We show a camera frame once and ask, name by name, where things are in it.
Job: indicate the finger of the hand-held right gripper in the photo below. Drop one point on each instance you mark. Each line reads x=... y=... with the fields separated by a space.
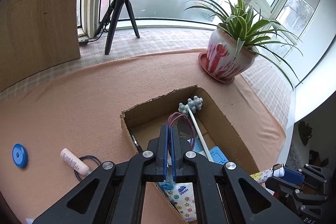
x=275 y=184
x=291 y=176

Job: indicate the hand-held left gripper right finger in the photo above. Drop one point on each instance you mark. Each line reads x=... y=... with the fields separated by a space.
x=173 y=155

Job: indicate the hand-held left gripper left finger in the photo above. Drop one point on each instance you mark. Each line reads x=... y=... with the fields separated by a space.
x=164 y=155

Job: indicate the patterned lighter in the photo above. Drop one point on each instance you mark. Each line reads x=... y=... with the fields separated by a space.
x=262 y=174

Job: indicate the white sunscreen tube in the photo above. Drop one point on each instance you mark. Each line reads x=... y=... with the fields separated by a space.
x=199 y=149

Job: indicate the black card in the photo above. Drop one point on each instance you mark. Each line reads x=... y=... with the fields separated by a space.
x=185 y=130

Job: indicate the translucent blue correction tape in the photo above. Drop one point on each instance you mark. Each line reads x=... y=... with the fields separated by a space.
x=167 y=184

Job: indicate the cardboard box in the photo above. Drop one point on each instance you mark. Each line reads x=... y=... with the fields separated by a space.
x=147 y=116

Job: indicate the patterned tissue pack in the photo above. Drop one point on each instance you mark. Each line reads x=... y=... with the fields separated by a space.
x=183 y=203

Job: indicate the white roller massager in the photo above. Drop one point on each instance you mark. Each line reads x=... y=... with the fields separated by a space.
x=194 y=106

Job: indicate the pink lotion bottle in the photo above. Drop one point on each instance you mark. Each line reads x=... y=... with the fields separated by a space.
x=72 y=159

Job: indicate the pink plant saucer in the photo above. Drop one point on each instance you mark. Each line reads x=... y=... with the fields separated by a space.
x=203 y=64

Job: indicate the spider plant in painted pot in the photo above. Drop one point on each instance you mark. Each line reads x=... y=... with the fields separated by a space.
x=225 y=56

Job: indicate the checkered cloth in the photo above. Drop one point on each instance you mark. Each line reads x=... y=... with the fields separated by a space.
x=162 y=40

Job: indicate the blue round tape measure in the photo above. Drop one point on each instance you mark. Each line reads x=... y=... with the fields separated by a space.
x=19 y=155

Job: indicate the large light wooden board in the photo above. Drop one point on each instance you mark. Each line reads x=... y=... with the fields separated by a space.
x=39 y=16

